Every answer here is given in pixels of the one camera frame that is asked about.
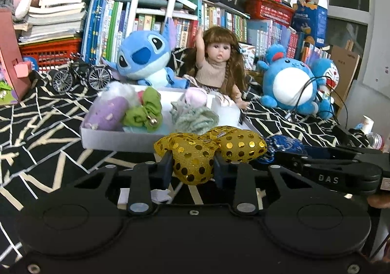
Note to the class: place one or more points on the paper cup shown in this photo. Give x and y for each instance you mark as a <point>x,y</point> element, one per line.
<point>365,124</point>

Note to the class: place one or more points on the blue brocade pouch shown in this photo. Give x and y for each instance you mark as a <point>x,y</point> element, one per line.
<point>286,144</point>

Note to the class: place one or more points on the white wall board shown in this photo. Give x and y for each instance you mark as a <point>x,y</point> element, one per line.
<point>377,64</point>

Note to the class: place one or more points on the clear jar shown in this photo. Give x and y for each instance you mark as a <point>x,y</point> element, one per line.
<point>376,141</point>

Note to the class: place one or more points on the white fluffy plush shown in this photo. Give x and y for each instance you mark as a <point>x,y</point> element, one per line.
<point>118,91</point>

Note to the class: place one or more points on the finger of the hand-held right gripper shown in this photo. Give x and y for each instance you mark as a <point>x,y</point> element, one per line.
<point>350,176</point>
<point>335,152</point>

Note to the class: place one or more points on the row of upright books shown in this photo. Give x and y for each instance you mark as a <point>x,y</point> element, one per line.
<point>103,24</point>

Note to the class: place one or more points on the white cardboard box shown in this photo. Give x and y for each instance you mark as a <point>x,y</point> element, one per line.
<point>137,141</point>

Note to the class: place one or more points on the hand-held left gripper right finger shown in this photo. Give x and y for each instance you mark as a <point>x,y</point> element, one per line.
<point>220,172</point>

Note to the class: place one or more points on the blue cat robot plush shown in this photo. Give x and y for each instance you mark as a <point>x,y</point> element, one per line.
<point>329,74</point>

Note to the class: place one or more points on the small blue ball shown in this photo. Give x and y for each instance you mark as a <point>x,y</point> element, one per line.
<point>30,62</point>

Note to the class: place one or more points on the miniature black bicycle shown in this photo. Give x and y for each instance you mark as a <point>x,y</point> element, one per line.
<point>82,74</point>

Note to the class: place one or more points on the stack of flat books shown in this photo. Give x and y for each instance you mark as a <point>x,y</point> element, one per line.
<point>54,15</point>

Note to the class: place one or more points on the blue alien plush toy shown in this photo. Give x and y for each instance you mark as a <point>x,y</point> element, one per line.
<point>143,54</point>

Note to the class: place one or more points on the gold sequin pouch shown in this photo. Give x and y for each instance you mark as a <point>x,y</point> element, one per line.
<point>189,155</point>

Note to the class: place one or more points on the blue printed carton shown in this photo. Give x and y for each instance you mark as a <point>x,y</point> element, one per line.
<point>309,24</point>

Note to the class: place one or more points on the pale pink cloth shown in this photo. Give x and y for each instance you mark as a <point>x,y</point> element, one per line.
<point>195,96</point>

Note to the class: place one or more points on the green checked doll dress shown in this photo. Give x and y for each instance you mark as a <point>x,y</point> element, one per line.
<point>195,118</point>

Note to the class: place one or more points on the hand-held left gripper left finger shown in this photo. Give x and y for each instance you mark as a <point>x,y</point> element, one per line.
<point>167,170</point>

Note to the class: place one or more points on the red basket under books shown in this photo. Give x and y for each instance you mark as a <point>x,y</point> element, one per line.
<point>51,51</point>

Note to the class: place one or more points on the brown cardboard sheet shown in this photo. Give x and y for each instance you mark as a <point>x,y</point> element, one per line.
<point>345,73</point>

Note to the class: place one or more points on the red basket on books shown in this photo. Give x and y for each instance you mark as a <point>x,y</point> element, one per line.
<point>268,7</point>

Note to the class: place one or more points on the round blue mouse plush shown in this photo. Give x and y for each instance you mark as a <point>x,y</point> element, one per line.
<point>289,85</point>

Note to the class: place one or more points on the pink toy house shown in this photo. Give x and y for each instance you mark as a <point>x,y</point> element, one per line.
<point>12,57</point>

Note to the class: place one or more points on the white printed carton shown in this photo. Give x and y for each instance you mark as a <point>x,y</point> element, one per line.
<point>247,56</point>

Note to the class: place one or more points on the long-haired baby doll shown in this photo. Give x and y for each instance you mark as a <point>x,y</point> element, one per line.
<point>213,70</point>

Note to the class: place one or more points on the purple plush toy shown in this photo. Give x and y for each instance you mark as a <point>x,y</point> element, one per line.
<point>105,112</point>

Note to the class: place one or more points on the person's right hand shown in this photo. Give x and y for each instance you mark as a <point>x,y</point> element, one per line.
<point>377,201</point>

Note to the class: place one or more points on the black patterned blanket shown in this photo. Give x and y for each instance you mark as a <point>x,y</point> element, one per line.
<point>45,128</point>

